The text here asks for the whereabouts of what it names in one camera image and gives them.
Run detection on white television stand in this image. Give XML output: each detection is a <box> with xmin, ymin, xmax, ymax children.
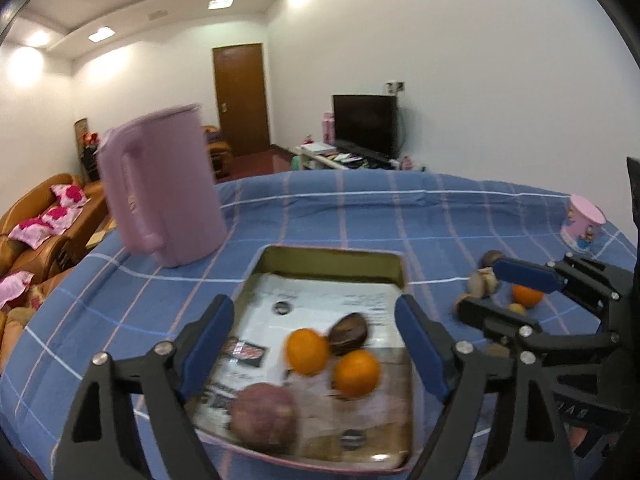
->
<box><xmin>292</xmin><ymin>142</ymin><xmax>401</xmax><ymax>171</ymax></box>

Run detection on pink floral cushion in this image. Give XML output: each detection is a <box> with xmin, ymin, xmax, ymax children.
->
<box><xmin>0</xmin><ymin>270</ymin><xmax>36</xmax><ymax>308</ymax></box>
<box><xmin>9</xmin><ymin>205</ymin><xmax>81</xmax><ymax>248</ymax></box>
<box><xmin>50</xmin><ymin>183</ymin><xmax>91</xmax><ymax>209</ymax></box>

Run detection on blue plaid tablecloth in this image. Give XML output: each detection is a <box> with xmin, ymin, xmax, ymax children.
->
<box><xmin>0</xmin><ymin>170</ymin><xmax>640</xmax><ymax>480</ymax></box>

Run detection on pink metal tin box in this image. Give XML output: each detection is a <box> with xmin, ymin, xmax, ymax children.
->
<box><xmin>192</xmin><ymin>245</ymin><xmax>416</xmax><ymax>473</ymax></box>

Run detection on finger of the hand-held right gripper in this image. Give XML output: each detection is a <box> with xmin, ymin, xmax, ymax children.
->
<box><xmin>459</xmin><ymin>298</ymin><xmax>625</xmax><ymax>367</ymax></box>
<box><xmin>494</xmin><ymin>254</ymin><xmax>635</xmax><ymax>318</ymax></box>

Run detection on purple passion fruit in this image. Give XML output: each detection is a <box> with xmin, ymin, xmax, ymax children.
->
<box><xmin>229</xmin><ymin>382</ymin><xmax>298</xmax><ymax>456</ymax></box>

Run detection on rack of dark clothes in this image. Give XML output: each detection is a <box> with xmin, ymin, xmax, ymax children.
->
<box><xmin>80</xmin><ymin>132</ymin><xmax>106</xmax><ymax>181</ymax></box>

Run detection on pink electric kettle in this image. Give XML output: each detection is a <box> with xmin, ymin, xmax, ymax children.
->
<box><xmin>96</xmin><ymin>103</ymin><xmax>228</xmax><ymax>268</ymax></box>

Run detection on brown leather sofa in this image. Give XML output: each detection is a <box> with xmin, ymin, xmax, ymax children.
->
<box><xmin>201</xmin><ymin>125</ymin><xmax>235</xmax><ymax>178</ymax></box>
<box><xmin>0</xmin><ymin>173</ymin><xmax>111</xmax><ymax>376</ymax></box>

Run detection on pink cartoon cup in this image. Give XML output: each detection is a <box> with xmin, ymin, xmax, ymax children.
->
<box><xmin>560</xmin><ymin>194</ymin><xmax>607</xmax><ymax>253</ymax></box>

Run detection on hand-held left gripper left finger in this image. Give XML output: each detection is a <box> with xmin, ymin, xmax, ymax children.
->
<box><xmin>52</xmin><ymin>294</ymin><xmax>236</xmax><ymax>480</ymax></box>

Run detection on black television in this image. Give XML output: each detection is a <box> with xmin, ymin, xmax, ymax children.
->
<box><xmin>332</xmin><ymin>93</ymin><xmax>399</xmax><ymax>158</ymax></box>

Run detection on brown wooden door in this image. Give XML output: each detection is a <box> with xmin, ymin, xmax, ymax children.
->
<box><xmin>212</xmin><ymin>43</ymin><xmax>271</xmax><ymax>157</ymax></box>

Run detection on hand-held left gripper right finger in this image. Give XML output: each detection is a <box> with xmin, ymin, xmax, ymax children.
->
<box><xmin>394</xmin><ymin>294</ymin><xmax>576</xmax><ymax>480</ymax></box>

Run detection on printed paper leaflet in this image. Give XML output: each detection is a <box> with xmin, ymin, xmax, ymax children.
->
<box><xmin>195</xmin><ymin>273</ymin><xmax>413</xmax><ymax>461</ymax></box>

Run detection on orange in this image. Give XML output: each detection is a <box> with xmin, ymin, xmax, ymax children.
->
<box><xmin>333</xmin><ymin>349</ymin><xmax>381</xmax><ymax>398</ymax></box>
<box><xmin>286</xmin><ymin>328</ymin><xmax>331</xmax><ymax>376</ymax></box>
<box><xmin>511</xmin><ymin>284</ymin><xmax>545</xmax><ymax>308</ymax></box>

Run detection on black soundbar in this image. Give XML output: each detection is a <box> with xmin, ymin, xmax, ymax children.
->
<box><xmin>335</xmin><ymin>140</ymin><xmax>393</xmax><ymax>163</ymax></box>

